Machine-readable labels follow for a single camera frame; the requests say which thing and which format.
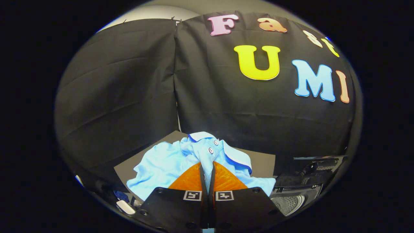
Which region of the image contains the black backdrop cloth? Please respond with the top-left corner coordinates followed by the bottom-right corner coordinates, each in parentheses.
top-left (54, 12), bottom-right (356, 191)

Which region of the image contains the grey cabinet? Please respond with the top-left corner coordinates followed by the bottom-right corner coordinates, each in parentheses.
top-left (113, 130), bottom-right (277, 201)

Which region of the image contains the small white object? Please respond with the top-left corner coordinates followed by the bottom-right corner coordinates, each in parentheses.
top-left (116, 200), bottom-right (136, 215)

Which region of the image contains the light blue polo shirt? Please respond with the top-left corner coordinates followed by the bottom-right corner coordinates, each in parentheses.
top-left (126, 131), bottom-right (277, 202)

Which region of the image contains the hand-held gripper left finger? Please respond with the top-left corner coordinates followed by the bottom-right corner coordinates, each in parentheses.
top-left (136, 162), bottom-right (209, 232)

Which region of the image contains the dark grey washing machine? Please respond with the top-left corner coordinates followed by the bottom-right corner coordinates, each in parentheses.
top-left (270, 155), bottom-right (348, 217)

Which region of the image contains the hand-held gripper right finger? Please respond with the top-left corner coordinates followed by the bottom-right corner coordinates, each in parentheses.
top-left (209, 161), bottom-right (287, 230)

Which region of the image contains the dark glass washing machine lid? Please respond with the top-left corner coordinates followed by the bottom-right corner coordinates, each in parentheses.
top-left (275, 155), bottom-right (348, 189)

